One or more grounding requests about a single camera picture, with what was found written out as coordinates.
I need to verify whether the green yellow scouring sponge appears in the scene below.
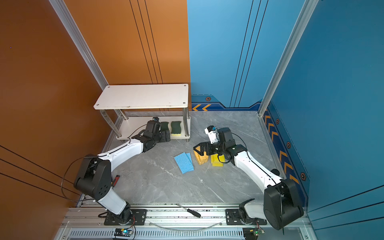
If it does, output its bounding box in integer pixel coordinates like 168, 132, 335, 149
171, 121, 182, 137
161, 122, 169, 132

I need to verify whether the aluminium corner post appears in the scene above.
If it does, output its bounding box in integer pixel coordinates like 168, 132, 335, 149
49, 0, 109, 90
258, 0, 319, 117

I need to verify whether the left green circuit board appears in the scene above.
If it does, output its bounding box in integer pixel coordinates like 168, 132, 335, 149
114, 228, 134, 239

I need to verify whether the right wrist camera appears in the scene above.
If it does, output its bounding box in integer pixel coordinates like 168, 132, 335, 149
205, 126, 219, 144

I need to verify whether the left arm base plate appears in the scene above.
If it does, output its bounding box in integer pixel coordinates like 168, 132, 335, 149
104, 209, 147, 226

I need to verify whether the orange yellow sponge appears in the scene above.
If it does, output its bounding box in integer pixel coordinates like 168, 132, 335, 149
194, 152, 209, 165

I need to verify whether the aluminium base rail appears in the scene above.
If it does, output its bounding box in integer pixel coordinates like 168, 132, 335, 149
54, 204, 317, 240

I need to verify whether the right green circuit board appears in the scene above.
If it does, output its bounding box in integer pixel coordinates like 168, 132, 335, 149
243, 228, 259, 240

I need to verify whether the right aluminium corner post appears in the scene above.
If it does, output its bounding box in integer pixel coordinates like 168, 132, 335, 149
258, 0, 319, 117

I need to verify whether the green circuit board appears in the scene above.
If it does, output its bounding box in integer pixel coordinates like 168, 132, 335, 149
243, 228, 259, 240
114, 228, 134, 239

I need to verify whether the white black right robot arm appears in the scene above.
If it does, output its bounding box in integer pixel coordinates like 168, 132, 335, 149
194, 126, 304, 230

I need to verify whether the black handled screwdriver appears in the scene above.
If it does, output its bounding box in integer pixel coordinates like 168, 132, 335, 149
176, 204, 201, 218

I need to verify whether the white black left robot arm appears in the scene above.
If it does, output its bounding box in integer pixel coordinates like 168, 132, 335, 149
74, 117, 171, 224

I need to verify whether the left aluminium corner post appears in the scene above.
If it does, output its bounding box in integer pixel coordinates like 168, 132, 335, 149
49, 0, 109, 90

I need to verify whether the white two-tier shelf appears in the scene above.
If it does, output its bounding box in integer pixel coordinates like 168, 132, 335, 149
94, 84, 191, 141

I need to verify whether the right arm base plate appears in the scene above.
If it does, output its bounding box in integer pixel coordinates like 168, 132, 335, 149
225, 209, 267, 226

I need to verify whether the blue sponge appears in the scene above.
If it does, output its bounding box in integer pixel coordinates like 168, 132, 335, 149
186, 153, 193, 164
174, 153, 194, 174

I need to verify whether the red yellow handled wrench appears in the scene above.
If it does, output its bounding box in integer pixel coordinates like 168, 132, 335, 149
112, 175, 120, 187

